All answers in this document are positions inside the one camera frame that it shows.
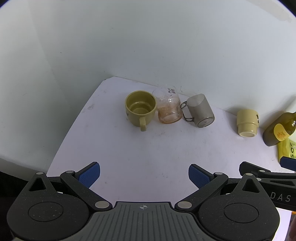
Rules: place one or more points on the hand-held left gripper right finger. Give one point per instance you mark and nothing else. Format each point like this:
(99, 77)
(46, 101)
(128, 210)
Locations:
(198, 176)

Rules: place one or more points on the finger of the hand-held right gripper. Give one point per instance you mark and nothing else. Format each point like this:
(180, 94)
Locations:
(289, 163)
(251, 168)

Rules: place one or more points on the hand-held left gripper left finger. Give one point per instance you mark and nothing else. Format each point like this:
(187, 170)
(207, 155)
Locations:
(89, 175)

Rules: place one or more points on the cream ceramic cup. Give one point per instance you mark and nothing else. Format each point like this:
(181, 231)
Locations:
(246, 120)

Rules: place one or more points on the grey metal cup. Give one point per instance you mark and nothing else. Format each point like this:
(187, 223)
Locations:
(198, 111)

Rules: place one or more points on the clear glass cup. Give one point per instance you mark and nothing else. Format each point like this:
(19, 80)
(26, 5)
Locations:
(170, 114)

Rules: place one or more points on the yellow plastic packet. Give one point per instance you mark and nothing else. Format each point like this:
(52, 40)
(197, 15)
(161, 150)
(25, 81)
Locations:
(285, 150)

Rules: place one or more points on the olive bottle with yellow label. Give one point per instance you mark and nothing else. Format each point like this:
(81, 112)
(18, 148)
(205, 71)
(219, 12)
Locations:
(271, 136)

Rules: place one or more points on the olive green ceramic mug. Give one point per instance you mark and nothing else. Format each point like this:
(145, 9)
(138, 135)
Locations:
(136, 120)

